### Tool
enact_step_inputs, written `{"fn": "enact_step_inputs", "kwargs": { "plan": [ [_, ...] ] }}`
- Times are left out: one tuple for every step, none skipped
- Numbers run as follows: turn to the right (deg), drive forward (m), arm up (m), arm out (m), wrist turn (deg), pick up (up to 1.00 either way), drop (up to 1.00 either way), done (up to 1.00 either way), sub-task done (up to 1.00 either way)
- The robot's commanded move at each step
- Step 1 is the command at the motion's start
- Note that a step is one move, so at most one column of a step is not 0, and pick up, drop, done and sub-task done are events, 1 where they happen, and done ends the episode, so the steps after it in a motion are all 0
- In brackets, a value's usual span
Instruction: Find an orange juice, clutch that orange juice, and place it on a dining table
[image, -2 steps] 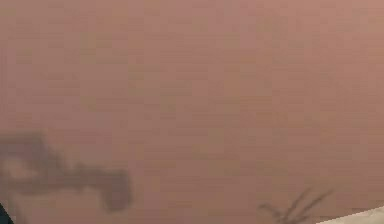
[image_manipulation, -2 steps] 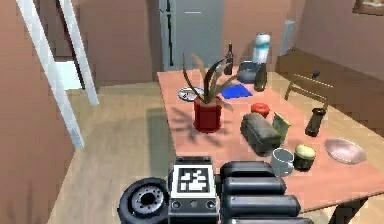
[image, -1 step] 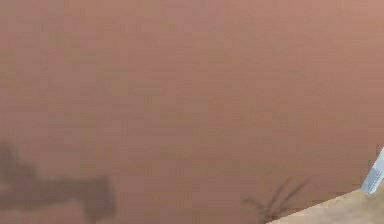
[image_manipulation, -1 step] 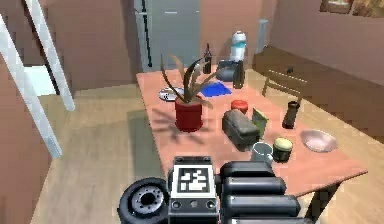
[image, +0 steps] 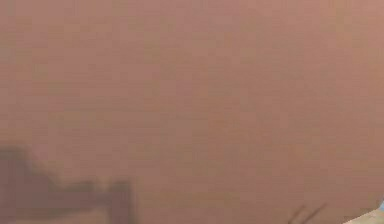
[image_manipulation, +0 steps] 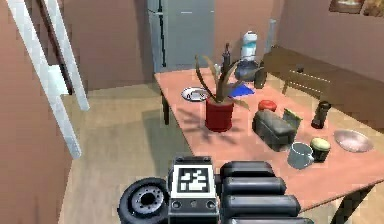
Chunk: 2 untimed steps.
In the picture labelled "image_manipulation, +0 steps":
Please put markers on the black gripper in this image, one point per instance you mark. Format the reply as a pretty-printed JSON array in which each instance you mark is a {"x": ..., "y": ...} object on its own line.
[{"x": 145, "y": 202}]

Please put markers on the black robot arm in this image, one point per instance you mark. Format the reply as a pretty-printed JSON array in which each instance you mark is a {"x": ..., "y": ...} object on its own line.
[{"x": 253, "y": 193}]

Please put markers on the pink dining table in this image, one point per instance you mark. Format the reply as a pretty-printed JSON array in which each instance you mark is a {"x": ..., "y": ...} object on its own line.
[{"x": 266, "y": 146}]

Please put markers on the white plate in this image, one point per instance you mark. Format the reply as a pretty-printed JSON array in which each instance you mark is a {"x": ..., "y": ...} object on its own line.
[{"x": 195, "y": 94}]

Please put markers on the plant in red pot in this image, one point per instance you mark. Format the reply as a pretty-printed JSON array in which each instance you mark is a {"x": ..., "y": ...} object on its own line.
[{"x": 219, "y": 106}]

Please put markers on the blue cloth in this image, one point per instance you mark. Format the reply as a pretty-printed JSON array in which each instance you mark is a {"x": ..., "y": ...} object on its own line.
[{"x": 241, "y": 90}]

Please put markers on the dark grey bread loaf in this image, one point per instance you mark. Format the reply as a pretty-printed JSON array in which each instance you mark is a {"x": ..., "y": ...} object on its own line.
[{"x": 273, "y": 128}]

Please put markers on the red tomato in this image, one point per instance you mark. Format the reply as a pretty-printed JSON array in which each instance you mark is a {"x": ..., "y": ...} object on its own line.
[{"x": 267, "y": 105}]

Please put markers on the grey-blue mug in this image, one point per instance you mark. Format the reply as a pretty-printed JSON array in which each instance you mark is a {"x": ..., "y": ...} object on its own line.
[{"x": 300, "y": 156}]

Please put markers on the dark tall bottle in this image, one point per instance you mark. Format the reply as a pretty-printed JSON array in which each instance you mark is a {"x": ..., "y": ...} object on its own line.
[{"x": 226, "y": 60}]

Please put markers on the grey kettle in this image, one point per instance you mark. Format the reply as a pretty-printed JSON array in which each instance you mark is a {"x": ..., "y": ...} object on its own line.
[{"x": 246, "y": 70}]

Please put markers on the green bread slice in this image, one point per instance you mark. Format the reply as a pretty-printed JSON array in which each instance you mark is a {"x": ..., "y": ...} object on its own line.
[{"x": 292, "y": 118}]

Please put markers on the dark cylinder jar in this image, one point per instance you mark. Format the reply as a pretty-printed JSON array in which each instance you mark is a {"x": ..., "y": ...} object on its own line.
[{"x": 260, "y": 78}]

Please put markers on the grey fridge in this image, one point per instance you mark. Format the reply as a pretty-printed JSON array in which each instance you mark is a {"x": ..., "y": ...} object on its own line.
[{"x": 186, "y": 33}]

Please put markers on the dark cup with cream top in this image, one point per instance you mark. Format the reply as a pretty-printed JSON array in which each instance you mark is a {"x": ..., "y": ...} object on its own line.
[{"x": 320, "y": 149}]

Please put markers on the white blue-banded bottle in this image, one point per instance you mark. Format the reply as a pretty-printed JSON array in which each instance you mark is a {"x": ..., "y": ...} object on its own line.
[{"x": 249, "y": 46}]

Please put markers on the dark pepper mill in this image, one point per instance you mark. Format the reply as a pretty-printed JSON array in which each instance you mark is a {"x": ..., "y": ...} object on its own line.
[{"x": 320, "y": 115}]

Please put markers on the brown wooden chair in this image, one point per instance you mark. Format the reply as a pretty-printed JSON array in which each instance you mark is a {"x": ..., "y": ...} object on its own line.
[{"x": 305, "y": 83}]

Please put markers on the grey upright pipe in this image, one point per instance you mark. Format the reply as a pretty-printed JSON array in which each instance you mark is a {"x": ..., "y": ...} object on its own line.
[{"x": 270, "y": 35}]

